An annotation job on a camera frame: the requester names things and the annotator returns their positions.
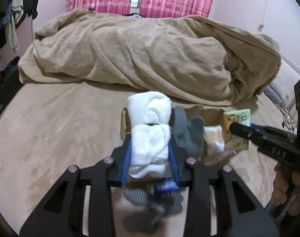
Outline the striped grey sock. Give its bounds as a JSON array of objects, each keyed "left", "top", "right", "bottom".
[{"left": 123, "top": 179, "right": 184, "bottom": 234}]

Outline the grey sock bundle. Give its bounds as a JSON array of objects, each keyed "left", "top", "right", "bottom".
[{"left": 172, "top": 106, "right": 204, "bottom": 158}]

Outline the white towel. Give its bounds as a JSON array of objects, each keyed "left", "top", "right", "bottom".
[{"left": 127, "top": 91, "right": 172, "bottom": 179}]

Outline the person's right hand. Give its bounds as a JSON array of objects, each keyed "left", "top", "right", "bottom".
[{"left": 271, "top": 163, "right": 300, "bottom": 216}]

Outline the clear plastic snack bag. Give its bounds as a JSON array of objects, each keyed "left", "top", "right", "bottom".
[{"left": 203, "top": 125, "right": 236, "bottom": 166}]

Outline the colourful cartoon packet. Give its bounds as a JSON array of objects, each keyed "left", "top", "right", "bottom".
[{"left": 223, "top": 109, "right": 251, "bottom": 143}]

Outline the patterned pillow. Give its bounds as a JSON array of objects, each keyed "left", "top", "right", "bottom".
[{"left": 264, "top": 59, "right": 300, "bottom": 133}]

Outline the brown cardboard box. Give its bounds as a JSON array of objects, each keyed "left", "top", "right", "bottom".
[{"left": 122, "top": 106, "right": 250, "bottom": 166}]

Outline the beige bed sheet mattress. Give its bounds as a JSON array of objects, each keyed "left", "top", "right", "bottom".
[{"left": 0, "top": 81, "right": 283, "bottom": 236}]

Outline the tan rumpled blanket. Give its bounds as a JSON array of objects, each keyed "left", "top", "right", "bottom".
[{"left": 18, "top": 9, "right": 281, "bottom": 106}]

